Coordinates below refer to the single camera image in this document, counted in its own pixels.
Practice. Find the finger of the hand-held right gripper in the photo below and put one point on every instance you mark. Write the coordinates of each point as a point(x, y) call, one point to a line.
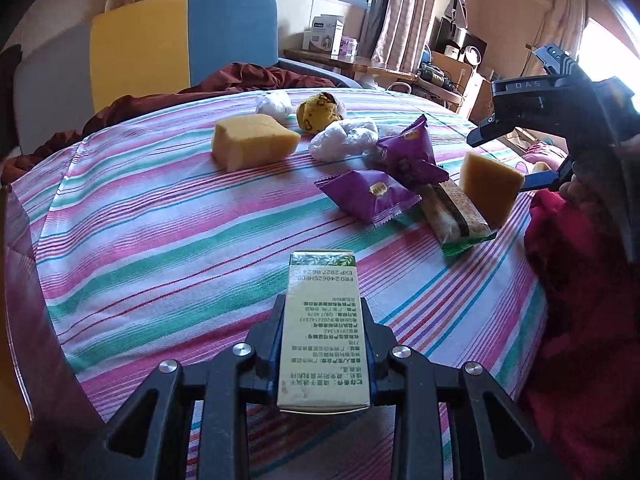
point(525, 91)
point(542, 180)

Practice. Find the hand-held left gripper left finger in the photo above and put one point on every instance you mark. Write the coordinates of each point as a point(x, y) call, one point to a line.
point(272, 355)

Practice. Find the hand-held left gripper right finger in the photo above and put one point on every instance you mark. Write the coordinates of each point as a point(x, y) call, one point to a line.
point(371, 360)

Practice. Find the white and green carton box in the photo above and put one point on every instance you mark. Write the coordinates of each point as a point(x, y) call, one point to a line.
point(320, 330)

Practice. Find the small yellow sponge block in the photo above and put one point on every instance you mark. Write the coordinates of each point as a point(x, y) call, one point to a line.
point(487, 185)

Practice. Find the green and white snack packet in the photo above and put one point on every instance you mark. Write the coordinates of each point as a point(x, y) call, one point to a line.
point(452, 212)

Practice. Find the purple snack packet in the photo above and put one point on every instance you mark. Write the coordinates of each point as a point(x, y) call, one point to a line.
point(407, 152)
point(367, 192)

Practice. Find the clear plastic bag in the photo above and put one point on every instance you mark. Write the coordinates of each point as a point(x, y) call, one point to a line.
point(342, 137)

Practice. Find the yellow round plush ball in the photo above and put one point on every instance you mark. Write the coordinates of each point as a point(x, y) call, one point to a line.
point(317, 112)

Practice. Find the large yellow sponge block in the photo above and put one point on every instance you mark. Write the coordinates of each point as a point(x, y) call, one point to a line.
point(250, 142)

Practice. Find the white plastic bag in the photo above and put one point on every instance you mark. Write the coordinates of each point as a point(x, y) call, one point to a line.
point(274, 105)

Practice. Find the pink cloth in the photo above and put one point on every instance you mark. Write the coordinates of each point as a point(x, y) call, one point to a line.
point(542, 157)

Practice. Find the brown cardboard box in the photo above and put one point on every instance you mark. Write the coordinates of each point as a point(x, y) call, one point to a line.
point(470, 95)

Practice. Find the black speaker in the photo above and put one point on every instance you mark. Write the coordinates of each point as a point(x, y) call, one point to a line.
point(462, 40)

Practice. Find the beige patterned curtain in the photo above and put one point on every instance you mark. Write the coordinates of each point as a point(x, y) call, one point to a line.
point(405, 15)
point(567, 20)

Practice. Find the red cloth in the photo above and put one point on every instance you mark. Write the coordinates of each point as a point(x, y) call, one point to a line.
point(585, 320)

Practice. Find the striped bedsheet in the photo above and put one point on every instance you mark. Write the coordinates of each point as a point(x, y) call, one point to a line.
point(175, 240)

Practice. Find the wooden desk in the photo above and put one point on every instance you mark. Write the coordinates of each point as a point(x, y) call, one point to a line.
point(350, 65)

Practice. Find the small purple box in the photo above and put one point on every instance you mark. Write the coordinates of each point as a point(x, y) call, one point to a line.
point(349, 48)

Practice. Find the white printed cardboard box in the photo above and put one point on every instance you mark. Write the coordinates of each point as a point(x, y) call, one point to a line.
point(322, 35)

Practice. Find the maroon cloth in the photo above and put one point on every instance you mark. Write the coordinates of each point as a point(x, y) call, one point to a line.
point(240, 80)

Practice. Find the blue yellow grey chair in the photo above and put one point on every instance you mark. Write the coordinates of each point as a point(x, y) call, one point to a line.
point(225, 30)

